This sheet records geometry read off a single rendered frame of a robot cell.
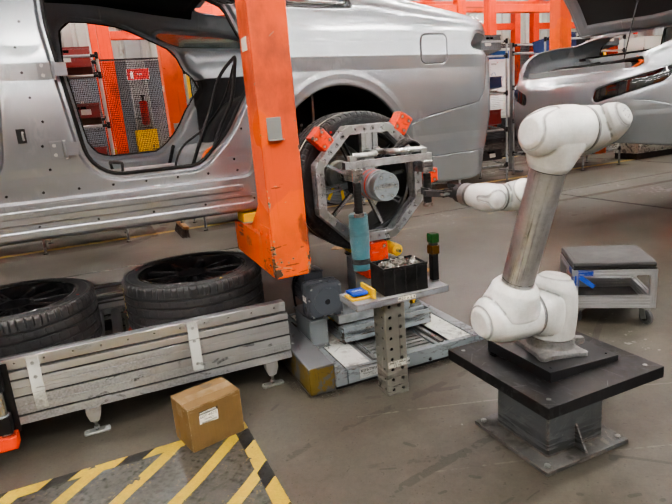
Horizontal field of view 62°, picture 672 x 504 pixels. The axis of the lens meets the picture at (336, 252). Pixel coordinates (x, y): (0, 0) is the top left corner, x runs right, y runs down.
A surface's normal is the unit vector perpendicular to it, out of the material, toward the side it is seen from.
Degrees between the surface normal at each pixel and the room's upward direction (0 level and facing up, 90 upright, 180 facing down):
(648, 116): 96
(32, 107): 88
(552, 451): 90
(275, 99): 90
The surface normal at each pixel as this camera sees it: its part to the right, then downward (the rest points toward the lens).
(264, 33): 0.40, 0.20
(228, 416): 0.62, 0.14
